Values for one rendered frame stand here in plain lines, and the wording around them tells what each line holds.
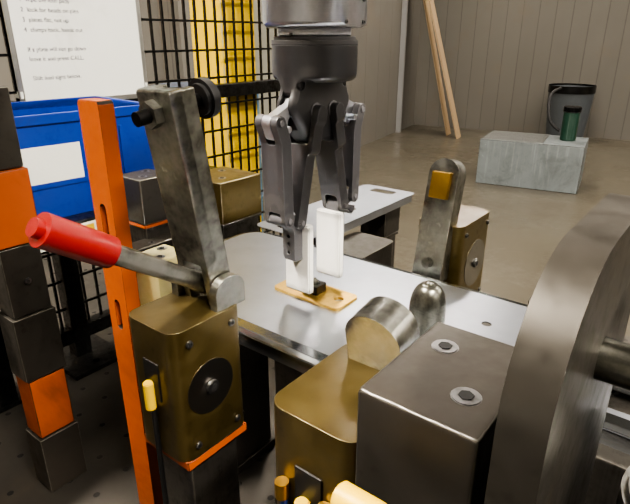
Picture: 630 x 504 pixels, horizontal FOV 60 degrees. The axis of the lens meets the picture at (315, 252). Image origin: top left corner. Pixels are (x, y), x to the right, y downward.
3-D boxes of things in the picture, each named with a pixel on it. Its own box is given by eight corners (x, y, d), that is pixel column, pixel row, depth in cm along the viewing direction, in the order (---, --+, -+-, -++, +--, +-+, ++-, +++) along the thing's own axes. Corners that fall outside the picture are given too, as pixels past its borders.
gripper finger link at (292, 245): (302, 207, 50) (281, 215, 48) (303, 258, 52) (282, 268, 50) (290, 205, 51) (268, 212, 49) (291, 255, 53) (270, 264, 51)
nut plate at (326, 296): (359, 298, 55) (359, 287, 55) (337, 312, 52) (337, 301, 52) (295, 277, 60) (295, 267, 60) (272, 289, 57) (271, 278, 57)
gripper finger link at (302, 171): (329, 106, 48) (320, 104, 47) (311, 231, 50) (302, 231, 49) (295, 103, 50) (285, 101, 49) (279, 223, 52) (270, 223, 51)
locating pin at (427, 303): (448, 345, 50) (454, 279, 47) (432, 360, 48) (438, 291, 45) (416, 334, 52) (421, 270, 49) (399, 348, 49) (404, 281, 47)
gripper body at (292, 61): (318, 32, 42) (318, 152, 45) (377, 32, 48) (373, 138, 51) (248, 32, 46) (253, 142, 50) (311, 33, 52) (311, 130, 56)
